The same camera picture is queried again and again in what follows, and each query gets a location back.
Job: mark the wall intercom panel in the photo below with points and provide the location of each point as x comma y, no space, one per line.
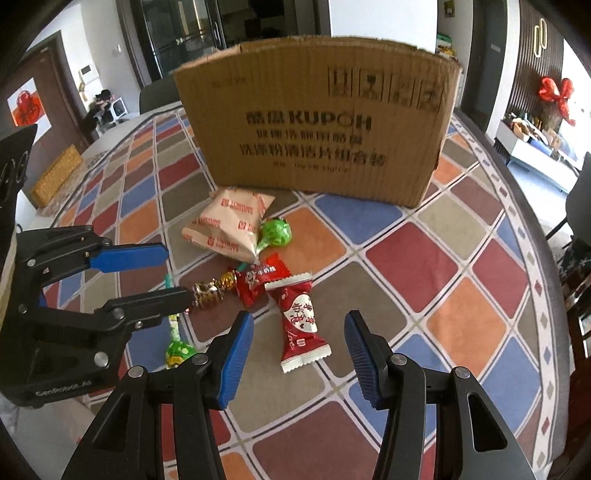
86,71

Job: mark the green lollipop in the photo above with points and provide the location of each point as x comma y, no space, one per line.
277,232
178,351

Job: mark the gold wall ornament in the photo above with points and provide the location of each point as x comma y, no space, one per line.
540,38

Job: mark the dark grey dining chair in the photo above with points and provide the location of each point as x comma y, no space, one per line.
159,94
577,194

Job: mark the white small rack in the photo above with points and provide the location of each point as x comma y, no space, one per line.
117,108

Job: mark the red wooden chair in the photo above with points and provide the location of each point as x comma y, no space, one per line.
582,318

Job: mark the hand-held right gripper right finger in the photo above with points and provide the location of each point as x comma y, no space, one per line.
367,364

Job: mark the brown cardboard box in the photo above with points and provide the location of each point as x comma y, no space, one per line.
323,138

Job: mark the red white snack packet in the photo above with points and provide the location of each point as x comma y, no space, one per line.
300,323

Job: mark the white shelf unit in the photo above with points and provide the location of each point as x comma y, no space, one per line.
447,46

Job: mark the white low cabinet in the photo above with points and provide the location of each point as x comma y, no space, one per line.
535,154

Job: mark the beige snack packet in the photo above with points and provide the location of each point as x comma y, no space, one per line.
226,221

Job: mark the yellow wooden box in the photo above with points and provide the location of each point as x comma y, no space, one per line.
57,175

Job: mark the white red door poster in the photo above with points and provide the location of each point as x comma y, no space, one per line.
27,105

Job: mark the red balloon bow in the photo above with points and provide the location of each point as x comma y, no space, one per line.
556,97

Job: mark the black bag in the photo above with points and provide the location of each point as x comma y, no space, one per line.
99,108

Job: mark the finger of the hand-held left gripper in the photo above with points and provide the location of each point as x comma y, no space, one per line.
129,257
152,307

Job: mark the small red candy packet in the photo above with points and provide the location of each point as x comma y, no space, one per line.
251,284

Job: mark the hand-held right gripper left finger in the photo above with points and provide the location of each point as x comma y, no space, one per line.
235,364

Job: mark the dark glass sliding door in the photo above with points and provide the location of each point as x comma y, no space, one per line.
221,32

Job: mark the gold candy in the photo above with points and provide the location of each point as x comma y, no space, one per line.
208,293

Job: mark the colourful diamond pattern tablecloth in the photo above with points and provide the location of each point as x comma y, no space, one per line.
415,258

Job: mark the brown door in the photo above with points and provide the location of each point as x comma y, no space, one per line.
60,92

